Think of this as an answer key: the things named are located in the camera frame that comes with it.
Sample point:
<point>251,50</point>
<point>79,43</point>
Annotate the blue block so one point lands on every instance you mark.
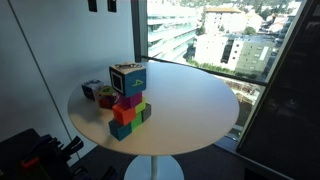
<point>119,130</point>

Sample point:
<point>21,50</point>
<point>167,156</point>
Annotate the orange plush cube number 6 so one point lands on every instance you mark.
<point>107,97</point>

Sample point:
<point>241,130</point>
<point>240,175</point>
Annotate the white table pedestal base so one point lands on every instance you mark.
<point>153,168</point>

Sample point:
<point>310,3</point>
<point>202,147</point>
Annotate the orange block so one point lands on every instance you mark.
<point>123,115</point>

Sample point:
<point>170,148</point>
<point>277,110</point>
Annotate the green block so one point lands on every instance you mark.
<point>136,121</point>

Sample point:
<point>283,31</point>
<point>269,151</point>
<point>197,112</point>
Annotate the yellow-green block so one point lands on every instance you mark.
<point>140,106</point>

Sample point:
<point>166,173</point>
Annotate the black green checkered plush cube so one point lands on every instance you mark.
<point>90,89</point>

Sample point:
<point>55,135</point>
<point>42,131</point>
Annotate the navy plush cube number 4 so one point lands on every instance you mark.
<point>128,80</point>

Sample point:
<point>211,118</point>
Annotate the blue clamp with orange tips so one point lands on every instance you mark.
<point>50,156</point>

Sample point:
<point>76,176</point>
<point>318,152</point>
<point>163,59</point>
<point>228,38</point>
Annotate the dark tall panel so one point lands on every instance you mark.
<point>290,100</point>

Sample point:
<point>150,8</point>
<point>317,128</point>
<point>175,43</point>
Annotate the grey block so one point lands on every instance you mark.
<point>146,112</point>

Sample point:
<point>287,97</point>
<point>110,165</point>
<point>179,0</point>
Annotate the pink block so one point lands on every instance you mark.
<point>130,100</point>

